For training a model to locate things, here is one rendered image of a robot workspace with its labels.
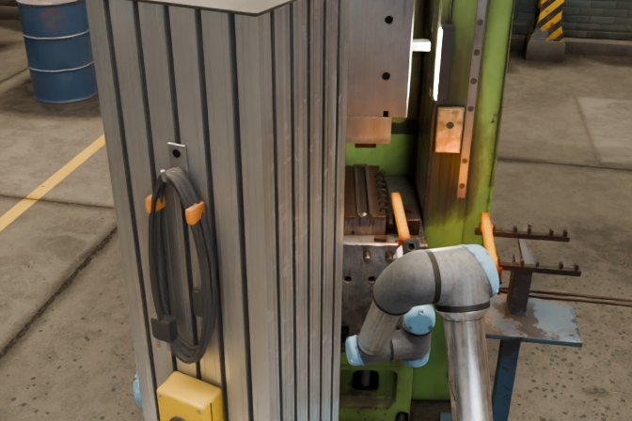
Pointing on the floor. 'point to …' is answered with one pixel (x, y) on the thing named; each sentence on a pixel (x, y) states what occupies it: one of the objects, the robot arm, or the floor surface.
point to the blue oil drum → (57, 46)
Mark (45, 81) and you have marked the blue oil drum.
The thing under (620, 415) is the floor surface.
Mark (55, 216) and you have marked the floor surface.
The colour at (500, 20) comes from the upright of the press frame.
